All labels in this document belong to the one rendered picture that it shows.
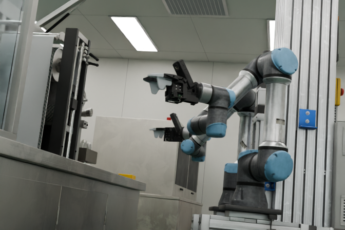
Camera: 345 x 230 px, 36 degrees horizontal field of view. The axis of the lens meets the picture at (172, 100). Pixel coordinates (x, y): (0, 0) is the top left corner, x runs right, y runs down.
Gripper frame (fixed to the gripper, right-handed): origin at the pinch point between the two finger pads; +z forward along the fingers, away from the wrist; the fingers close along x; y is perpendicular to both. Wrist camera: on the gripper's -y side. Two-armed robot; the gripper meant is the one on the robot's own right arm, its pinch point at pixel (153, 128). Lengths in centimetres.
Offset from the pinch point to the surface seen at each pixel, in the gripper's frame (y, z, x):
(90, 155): 16, 4, -58
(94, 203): 32, -30, -105
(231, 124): -22, 82, 380
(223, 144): 4, 89, 374
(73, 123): 2, -14, -98
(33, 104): -5, 0, -107
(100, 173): 21, -34, -108
